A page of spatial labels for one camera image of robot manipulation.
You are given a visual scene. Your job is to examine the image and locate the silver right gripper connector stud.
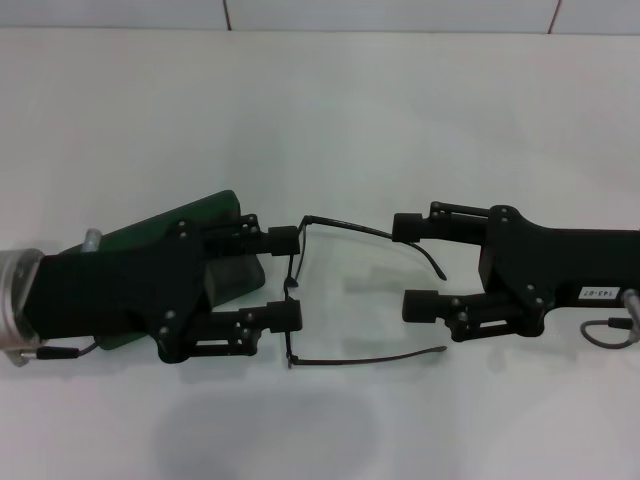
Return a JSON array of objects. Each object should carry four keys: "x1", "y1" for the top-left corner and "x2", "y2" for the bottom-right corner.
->
[{"x1": 622, "y1": 288, "x2": 640, "y2": 329}]

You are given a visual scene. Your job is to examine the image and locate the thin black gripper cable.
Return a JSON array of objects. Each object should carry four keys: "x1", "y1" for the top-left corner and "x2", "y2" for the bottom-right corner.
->
[
  {"x1": 22, "y1": 341, "x2": 101, "y2": 361},
  {"x1": 581, "y1": 318, "x2": 639, "y2": 347}
]

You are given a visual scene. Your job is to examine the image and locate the thin black left gripper cable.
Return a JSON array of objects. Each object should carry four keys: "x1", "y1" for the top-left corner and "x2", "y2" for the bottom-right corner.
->
[{"x1": 22, "y1": 341, "x2": 101, "y2": 361}]

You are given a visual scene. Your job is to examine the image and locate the black thin-framed glasses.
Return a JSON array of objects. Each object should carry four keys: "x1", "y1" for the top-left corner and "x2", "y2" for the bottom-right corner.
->
[{"x1": 282, "y1": 214, "x2": 449, "y2": 371}]

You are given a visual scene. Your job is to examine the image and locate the thin black right gripper cable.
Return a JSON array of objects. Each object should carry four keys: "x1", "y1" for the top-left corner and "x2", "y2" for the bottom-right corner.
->
[{"x1": 581, "y1": 318, "x2": 639, "y2": 347}]

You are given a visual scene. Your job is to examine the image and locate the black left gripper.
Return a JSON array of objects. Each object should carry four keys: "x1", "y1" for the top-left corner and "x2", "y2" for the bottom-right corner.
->
[{"x1": 22, "y1": 218, "x2": 217, "y2": 365}]

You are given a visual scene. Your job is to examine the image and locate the white number label sticker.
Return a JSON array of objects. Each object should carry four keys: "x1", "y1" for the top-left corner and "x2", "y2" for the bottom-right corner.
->
[{"x1": 578, "y1": 285, "x2": 621, "y2": 301}]

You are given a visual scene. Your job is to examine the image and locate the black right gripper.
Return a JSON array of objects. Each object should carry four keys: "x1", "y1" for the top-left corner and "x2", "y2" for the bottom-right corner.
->
[{"x1": 392, "y1": 200, "x2": 640, "y2": 345}]

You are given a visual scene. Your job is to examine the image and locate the green glasses case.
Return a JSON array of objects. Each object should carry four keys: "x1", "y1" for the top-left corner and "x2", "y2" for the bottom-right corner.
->
[{"x1": 74, "y1": 188, "x2": 267, "y2": 351}]

